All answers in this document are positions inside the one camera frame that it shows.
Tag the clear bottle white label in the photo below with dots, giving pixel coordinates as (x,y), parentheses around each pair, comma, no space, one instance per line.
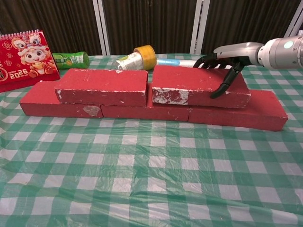
(130,62)

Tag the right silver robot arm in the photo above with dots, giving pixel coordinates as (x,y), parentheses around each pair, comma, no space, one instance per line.
(279,52)

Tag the green drink bottle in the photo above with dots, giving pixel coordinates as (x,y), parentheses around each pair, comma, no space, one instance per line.
(71,60)

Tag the plastic bag roll blue band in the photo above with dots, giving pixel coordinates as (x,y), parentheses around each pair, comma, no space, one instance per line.
(170,62)

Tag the red foam brick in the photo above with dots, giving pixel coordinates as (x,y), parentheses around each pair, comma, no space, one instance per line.
(189,78)
(40,104)
(101,82)
(146,113)
(260,111)

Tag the white partition frame post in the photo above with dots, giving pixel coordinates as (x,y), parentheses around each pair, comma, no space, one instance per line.
(200,23)
(101,23)
(296,19)

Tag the green checked tablecloth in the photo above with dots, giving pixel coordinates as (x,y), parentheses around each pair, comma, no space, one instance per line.
(94,153)

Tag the red spiral desk calendar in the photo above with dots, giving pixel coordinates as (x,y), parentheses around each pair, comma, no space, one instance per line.
(26,61)

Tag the yellow tape roll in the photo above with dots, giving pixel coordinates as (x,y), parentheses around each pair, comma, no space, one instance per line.
(148,55)

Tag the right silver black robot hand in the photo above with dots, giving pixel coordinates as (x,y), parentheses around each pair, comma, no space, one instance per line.
(236,52)

